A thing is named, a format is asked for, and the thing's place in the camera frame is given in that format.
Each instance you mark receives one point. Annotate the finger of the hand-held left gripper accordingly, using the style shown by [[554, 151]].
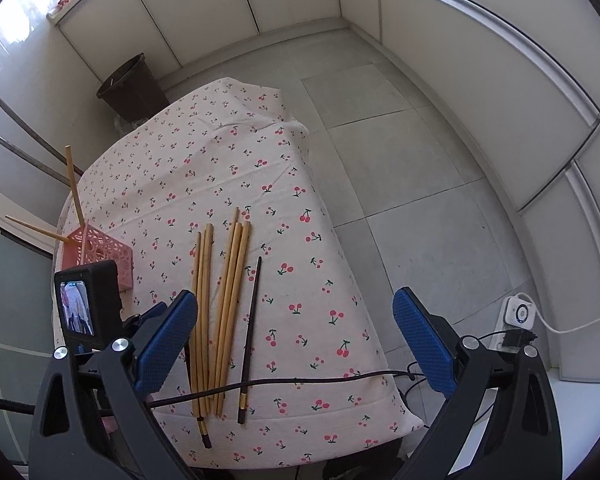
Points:
[[145, 316]]

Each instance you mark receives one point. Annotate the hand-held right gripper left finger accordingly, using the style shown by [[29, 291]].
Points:
[[167, 340]]

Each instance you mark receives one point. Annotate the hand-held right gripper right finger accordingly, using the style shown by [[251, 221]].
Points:
[[422, 340]]

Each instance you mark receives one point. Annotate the bamboo chopstick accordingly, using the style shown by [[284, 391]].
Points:
[[210, 280], [74, 185], [204, 310], [223, 310], [236, 310], [230, 310], [35, 228], [196, 310]]

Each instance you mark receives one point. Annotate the pink plastic lattice basket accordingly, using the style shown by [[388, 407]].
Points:
[[105, 247]]

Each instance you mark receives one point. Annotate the dark chopstick with gold band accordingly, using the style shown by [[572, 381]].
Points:
[[251, 335], [206, 435]]

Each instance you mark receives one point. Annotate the frosted glass door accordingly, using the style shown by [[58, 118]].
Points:
[[10, 300]]

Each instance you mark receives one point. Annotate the black plug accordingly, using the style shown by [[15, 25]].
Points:
[[519, 339]]

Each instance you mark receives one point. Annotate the white power strip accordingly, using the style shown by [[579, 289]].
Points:
[[520, 312]]

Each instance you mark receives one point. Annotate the cherry print tablecloth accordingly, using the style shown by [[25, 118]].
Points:
[[280, 185]]

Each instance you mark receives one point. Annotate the brown plastic bucket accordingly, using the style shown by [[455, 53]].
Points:
[[130, 85]]

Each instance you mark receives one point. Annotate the white base cabinet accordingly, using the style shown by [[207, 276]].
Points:
[[205, 0]]

